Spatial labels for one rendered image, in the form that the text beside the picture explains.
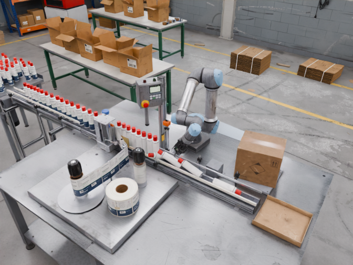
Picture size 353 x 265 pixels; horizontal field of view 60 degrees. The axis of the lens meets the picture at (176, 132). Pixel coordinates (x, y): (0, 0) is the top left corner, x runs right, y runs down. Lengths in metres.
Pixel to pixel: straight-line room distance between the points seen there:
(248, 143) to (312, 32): 5.26
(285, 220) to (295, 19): 5.68
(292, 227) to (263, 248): 0.26
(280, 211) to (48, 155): 1.82
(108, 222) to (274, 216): 1.05
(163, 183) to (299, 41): 5.71
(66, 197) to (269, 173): 1.37
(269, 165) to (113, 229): 1.09
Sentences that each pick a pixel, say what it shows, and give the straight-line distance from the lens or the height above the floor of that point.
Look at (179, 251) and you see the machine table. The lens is 1.88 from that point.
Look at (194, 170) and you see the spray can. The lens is 2.18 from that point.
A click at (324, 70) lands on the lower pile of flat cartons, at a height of 0.20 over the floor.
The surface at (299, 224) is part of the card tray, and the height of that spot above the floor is 0.83.
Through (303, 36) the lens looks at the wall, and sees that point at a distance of 7.30.
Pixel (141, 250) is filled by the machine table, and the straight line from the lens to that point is 1.90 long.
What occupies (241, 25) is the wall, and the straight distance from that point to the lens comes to 7.90.
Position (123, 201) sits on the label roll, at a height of 1.02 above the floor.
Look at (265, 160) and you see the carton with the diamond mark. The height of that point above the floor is 1.07.
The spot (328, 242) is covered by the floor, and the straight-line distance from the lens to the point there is 3.24.
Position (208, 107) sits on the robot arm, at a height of 1.23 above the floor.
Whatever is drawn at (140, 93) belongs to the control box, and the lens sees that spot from 2.15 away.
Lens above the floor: 2.39
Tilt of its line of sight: 34 degrees down
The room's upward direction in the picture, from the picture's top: straight up
